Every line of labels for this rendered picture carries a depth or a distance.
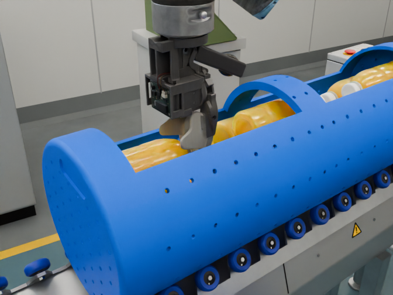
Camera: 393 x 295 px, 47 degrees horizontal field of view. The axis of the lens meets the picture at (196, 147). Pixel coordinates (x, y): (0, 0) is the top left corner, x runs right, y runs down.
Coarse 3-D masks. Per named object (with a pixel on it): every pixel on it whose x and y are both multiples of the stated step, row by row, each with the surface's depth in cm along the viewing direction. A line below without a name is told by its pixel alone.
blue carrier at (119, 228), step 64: (256, 128) 73; (320, 128) 79; (384, 128) 89; (64, 192) 68; (128, 192) 59; (192, 192) 64; (256, 192) 71; (320, 192) 82; (128, 256) 58; (192, 256) 66
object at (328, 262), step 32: (352, 224) 100; (384, 224) 108; (224, 256) 87; (256, 256) 87; (320, 256) 95; (352, 256) 105; (32, 288) 80; (64, 288) 80; (192, 288) 80; (256, 288) 85; (288, 288) 90; (320, 288) 109
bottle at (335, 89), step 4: (340, 80) 109; (344, 80) 108; (348, 80) 108; (336, 84) 107; (340, 84) 107; (344, 84) 106; (332, 88) 107; (336, 88) 106; (340, 88) 106; (332, 92) 105; (336, 92) 106; (340, 92) 105; (336, 96) 105; (340, 96) 105
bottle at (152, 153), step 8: (144, 144) 70; (152, 144) 70; (160, 144) 70; (168, 144) 71; (176, 144) 72; (128, 152) 68; (136, 152) 68; (144, 152) 68; (152, 152) 69; (160, 152) 69; (168, 152) 70; (176, 152) 71; (184, 152) 72; (128, 160) 67; (136, 160) 67; (144, 160) 68; (152, 160) 68; (160, 160) 69; (168, 160) 69; (136, 168) 67; (144, 168) 67
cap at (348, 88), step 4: (348, 84) 99; (352, 84) 98; (356, 84) 99; (344, 88) 100; (348, 88) 99; (352, 88) 98; (356, 88) 98; (344, 92) 100; (348, 92) 99; (352, 92) 98
